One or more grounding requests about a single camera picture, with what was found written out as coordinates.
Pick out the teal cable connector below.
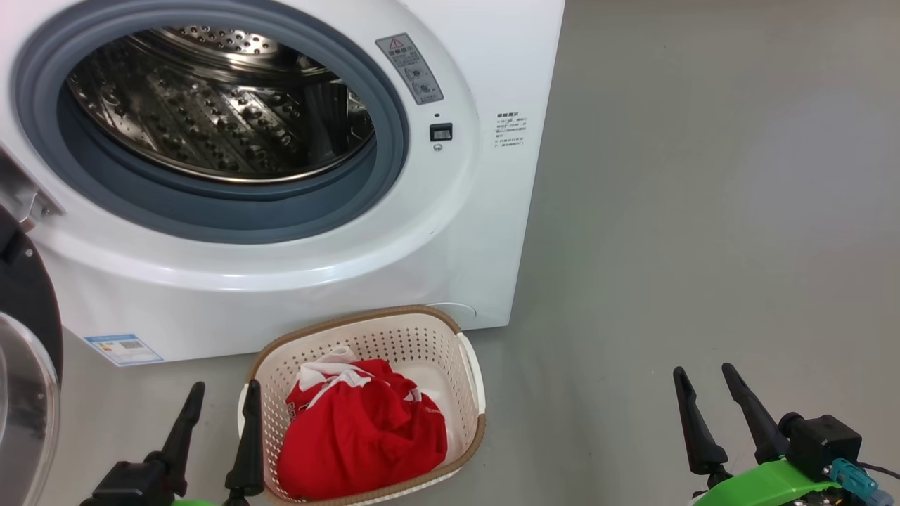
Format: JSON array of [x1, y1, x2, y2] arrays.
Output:
[[829, 458, 896, 506]]

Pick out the black text print sticker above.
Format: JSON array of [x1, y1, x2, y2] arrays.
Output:
[[494, 110, 529, 149]]

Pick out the white round filter cover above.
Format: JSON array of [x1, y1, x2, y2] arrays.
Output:
[[420, 301, 478, 330]]

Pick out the metal door hinge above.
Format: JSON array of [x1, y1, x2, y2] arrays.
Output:
[[0, 146, 66, 233]]

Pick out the grey warning sticker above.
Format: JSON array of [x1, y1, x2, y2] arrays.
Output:
[[374, 32, 445, 107]]

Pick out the white washing machine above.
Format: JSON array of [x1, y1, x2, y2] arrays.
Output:
[[0, 0, 566, 367]]

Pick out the perforated steel drum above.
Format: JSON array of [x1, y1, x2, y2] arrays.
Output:
[[66, 25, 378, 186]]

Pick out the blue energy label sticker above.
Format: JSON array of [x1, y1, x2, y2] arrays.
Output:
[[84, 332, 165, 368]]

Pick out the red and white garment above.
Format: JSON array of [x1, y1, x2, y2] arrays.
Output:
[[276, 345, 449, 502]]

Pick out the black round glass washer door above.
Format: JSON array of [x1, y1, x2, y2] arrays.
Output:
[[0, 203, 65, 506]]

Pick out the cream perforated laundry basket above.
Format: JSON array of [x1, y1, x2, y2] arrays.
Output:
[[237, 304, 488, 506]]

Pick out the grey rubber door gasket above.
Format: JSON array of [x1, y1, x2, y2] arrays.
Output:
[[12, 0, 411, 246]]

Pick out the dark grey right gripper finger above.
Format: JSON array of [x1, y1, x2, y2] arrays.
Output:
[[672, 366, 729, 476], [721, 363, 789, 467]]

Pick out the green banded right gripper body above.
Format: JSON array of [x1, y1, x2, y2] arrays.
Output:
[[692, 456, 842, 506]]

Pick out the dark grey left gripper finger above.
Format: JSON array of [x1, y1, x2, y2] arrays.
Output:
[[224, 379, 265, 502], [143, 381, 207, 499]]

